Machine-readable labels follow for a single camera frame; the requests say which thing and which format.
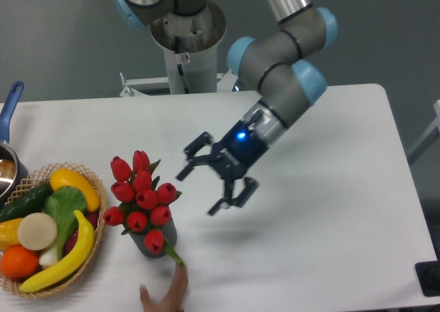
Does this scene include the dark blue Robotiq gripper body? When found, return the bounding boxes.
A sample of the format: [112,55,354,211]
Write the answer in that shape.
[208,120,268,190]

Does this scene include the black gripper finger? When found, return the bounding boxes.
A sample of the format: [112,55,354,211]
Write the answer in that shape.
[176,131,215,181]
[207,177,259,216]

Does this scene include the red tulip bouquet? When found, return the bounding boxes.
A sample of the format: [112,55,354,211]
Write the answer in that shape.
[102,150,186,269]

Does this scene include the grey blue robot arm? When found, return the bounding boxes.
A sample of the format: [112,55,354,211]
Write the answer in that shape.
[113,0,338,214]

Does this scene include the dark grey ribbed vase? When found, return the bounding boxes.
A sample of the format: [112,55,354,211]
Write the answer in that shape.
[129,219,182,263]

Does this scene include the bare human hand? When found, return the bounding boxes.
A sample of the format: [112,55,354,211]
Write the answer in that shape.
[139,264,188,311]

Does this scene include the dark red radish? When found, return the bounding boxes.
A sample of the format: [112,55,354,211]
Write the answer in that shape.
[64,211,99,255]

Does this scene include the yellow squash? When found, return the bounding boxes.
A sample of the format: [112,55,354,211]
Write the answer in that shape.
[49,168,100,212]

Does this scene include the green bok choy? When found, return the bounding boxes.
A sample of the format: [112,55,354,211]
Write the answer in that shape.
[39,186,87,269]

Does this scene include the yellow banana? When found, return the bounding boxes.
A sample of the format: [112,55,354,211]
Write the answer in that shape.
[19,210,95,293]

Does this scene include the woven wicker basket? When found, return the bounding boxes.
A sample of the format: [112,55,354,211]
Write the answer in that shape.
[1,162,107,299]

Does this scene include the green cucumber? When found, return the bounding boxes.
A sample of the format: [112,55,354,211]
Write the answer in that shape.
[1,182,54,222]

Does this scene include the beige round slice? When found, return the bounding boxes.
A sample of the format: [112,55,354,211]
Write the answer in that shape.
[17,212,58,251]

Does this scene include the black device at edge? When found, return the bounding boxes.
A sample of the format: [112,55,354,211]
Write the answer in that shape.
[415,260,439,297]

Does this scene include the yellow bell pepper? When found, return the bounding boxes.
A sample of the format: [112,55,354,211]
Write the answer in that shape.
[0,218,23,251]

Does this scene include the orange fruit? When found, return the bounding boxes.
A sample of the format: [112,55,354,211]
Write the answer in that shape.
[1,245,39,278]

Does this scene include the white metal base frame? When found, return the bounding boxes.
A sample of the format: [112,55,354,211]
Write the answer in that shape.
[119,70,243,98]

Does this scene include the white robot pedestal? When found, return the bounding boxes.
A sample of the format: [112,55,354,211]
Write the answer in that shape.
[150,1,226,94]

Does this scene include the white frame at right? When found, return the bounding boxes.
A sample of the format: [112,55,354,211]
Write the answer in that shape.
[407,100,439,165]

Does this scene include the blue handled saucepan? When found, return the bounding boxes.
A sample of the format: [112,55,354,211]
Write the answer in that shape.
[1,81,28,208]

